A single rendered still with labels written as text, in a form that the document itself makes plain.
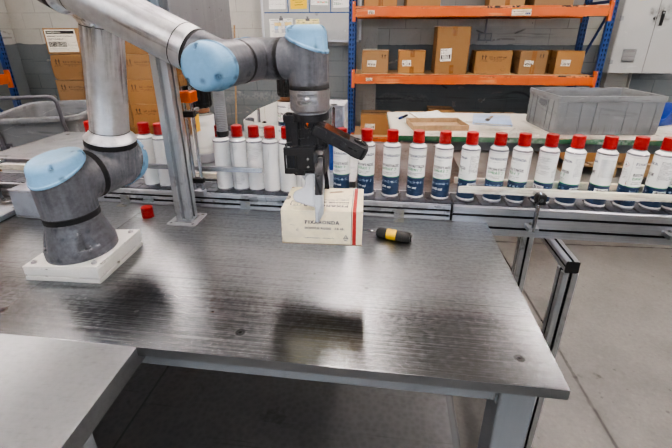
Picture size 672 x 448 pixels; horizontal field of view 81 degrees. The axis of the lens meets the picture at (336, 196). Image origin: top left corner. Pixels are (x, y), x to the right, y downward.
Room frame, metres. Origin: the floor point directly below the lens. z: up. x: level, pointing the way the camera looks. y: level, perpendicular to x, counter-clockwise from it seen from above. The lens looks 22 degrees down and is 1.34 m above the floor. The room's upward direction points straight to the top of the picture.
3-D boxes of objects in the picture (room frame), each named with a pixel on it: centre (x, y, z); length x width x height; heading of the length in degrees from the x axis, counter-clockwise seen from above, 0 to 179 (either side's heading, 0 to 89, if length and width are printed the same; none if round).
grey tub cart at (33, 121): (3.12, 2.22, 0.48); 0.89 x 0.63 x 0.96; 14
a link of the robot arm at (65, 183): (0.83, 0.61, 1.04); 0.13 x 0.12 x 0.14; 161
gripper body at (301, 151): (0.76, 0.06, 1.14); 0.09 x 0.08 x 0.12; 85
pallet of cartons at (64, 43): (4.69, 2.39, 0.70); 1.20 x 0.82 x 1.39; 91
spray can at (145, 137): (1.24, 0.61, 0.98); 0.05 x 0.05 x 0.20
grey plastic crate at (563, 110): (2.43, -1.55, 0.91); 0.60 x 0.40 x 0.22; 89
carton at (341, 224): (0.76, 0.02, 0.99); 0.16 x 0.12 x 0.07; 85
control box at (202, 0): (1.12, 0.37, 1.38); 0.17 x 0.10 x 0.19; 138
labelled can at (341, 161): (1.15, -0.02, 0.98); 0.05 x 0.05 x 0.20
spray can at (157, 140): (1.23, 0.55, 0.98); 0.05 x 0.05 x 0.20
